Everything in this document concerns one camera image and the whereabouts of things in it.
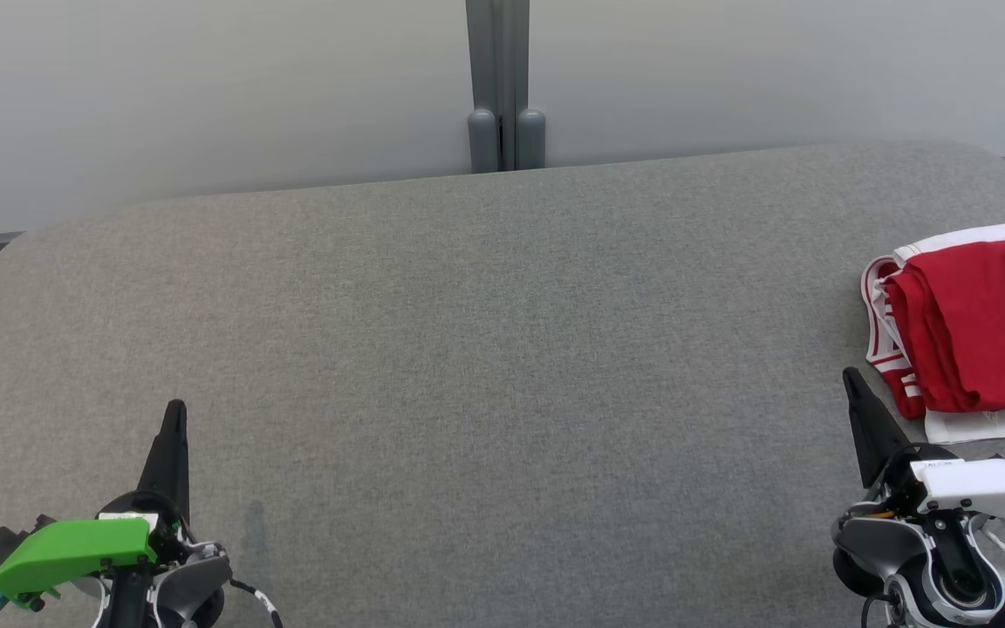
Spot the thin black cable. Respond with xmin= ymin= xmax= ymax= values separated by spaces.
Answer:
xmin=860 ymin=593 xmax=898 ymax=628

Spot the black white braided cable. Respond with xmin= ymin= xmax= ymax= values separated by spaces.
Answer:
xmin=228 ymin=577 xmax=284 ymax=628

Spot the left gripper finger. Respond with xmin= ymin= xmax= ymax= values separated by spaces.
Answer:
xmin=138 ymin=399 xmax=191 ymax=522

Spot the grey partition post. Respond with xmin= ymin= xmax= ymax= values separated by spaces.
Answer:
xmin=465 ymin=0 xmax=547 ymax=174

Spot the red Bulls 23 jersey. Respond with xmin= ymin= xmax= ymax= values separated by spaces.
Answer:
xmin=860 ymin=220 xmax=1005 ymax=444

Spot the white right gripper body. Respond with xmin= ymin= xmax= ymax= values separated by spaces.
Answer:
xmin=873 ymin=445 xmax=1005 ymax=524

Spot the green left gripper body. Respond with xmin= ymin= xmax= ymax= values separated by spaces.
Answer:
xmin=0 ymin=491 xmax=191 ymax=603

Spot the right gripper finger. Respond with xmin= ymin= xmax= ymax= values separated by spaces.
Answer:
xmin=843 ymin=367 xmax=913 ymax=489

